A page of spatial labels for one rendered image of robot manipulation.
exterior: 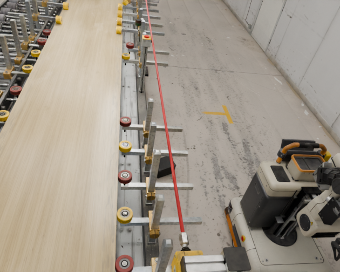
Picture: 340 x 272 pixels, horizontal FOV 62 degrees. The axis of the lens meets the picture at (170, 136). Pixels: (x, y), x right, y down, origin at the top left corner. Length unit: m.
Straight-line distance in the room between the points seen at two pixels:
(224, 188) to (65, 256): 1.90
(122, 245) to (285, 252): 1.25
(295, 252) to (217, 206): 0.76
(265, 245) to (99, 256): 1.37
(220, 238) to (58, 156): 1.52
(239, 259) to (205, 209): 2.19
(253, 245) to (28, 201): 1.56
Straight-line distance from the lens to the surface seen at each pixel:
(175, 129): 2.05
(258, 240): 2.36
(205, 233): 2.57
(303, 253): 2.48
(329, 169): 1.63
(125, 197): 1.89
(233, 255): 0.53
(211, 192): 2.85
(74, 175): 1.65
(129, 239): 1.73
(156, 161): 1.47
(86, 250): 1.40
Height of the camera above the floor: 2.14
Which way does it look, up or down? 40 degrees down
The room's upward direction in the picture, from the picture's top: 11 degrees clockwise
